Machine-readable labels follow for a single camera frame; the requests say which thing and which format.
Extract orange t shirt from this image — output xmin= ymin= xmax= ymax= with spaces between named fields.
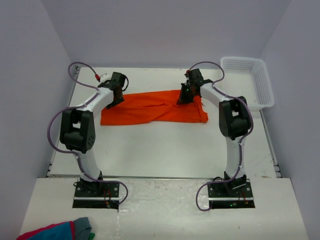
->
xmin=100 ymin=90 xmax=209 ymax=126

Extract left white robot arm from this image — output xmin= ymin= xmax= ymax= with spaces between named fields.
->
xmin=59 ymin=72 xmax=129 ymax=198

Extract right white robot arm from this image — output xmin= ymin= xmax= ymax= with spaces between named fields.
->
xmin=177 ymin=68 xmax=253 ymax=193

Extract white plastic basket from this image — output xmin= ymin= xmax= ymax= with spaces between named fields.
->
xmin=218 ymin=56 xmax=275 ymax=111

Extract grey folded t shirt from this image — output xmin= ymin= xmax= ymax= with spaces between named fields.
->
xmin=73 ymin=217 xmax=92 ymax=240

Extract green folded t shirt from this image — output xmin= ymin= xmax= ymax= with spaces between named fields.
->
xmin=88 ymin=232 xmax=95 ymax=240

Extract teal folded t shirt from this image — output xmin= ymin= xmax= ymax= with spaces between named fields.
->
xmin=27 ymin=221 xmax=76 ymax=240

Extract pink folded t shirt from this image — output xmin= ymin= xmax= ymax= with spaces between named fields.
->
xmin=16 ymin=220 xmax=76 ymax=240

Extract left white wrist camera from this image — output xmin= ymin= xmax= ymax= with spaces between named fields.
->
xmin=99 ymin=73 xmax=110 ymax=82

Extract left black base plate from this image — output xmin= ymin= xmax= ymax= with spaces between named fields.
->
xmin=72 ymin=179 xmax=120 ymax=210

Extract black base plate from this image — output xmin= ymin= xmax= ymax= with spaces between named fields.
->
xmin=207 ymin=180 xmax=255 ymax=210
xmin=72 ymin=179 xmax=120 ymax=210

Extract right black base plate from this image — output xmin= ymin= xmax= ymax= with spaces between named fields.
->
xmin=207 ymin=180 xmax=255 ymax=210

